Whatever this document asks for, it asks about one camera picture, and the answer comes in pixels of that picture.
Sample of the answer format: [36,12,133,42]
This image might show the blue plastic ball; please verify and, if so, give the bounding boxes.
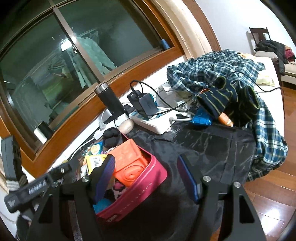
[93,198,112,214]

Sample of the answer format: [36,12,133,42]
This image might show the black fuzzy sock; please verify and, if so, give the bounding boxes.
[102,127,123,150]

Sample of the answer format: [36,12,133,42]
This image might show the white thread spool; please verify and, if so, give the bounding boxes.
[34,128,47,144]

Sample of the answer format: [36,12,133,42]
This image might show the black thread spool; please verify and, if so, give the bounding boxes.
[38,121,54,140]

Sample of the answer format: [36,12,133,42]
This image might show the black patterned table cloth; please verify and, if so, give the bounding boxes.
[97,123,256,240]

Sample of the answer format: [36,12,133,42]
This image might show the plaid shirt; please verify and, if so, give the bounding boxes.
[166,49,288,181]

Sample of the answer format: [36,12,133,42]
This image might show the red storage box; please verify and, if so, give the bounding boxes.
[96,134,168,223]

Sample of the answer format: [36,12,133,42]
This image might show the black thermos bottle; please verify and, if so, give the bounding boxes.
[95,82,127,118]

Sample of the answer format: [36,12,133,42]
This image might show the striped dark socks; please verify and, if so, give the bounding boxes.
[197,76,261,128]

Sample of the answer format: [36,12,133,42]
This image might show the white power strip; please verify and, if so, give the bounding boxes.
[129,107,179,135]

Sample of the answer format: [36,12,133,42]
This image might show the black charger adapter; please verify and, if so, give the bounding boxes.
[127,90,159,116]

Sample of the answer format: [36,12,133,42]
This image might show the dark wooden chair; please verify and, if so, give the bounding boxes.
[249,27,271,48]

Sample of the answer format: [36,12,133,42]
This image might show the blue thread spool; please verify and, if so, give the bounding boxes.
[160,39,170,50]

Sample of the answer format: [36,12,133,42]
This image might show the wooden window frame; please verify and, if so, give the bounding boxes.
[1,1,220,177]

